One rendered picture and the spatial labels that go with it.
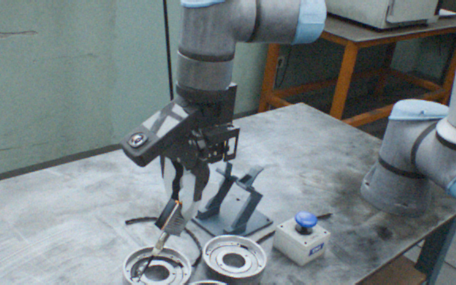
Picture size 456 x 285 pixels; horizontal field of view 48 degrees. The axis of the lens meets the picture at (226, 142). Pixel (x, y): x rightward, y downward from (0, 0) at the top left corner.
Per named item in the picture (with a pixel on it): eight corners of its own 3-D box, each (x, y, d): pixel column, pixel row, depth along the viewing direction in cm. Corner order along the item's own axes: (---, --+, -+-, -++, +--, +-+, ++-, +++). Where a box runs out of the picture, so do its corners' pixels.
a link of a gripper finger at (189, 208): (222, 218, 78) (226, 164, 75) (192, 231, 74) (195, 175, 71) (208, 210, 80) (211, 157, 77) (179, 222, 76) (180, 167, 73)
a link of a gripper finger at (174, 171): (199, 203, 82) (209, 155, 77) (170, 215, 78) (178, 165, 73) (187, 192, 83) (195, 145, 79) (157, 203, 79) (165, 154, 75)
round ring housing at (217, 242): (248, 305, 79) (252, 286, 77) (188, 280, 82) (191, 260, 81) (271, 267, 88) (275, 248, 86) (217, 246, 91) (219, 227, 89)
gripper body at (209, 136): (236, 163, 76) (248, 87, 70) (191, 179, 70) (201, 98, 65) (202, 142, 80) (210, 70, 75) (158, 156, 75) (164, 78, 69)
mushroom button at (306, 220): (302, 248, 90) (308, 225, 88) (286, 236, 92) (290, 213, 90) (317, 240, 92) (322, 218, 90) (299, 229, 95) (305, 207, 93)
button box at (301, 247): (301, 267, 89) (306, 245, 87) (271, 245, 93) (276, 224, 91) (328, 251, 94) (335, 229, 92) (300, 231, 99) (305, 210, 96)
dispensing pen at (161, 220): (123, 273, 76) (181, 176, 76) (142, 276, 79) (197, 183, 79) (132, 281, 74) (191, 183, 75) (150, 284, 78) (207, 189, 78)
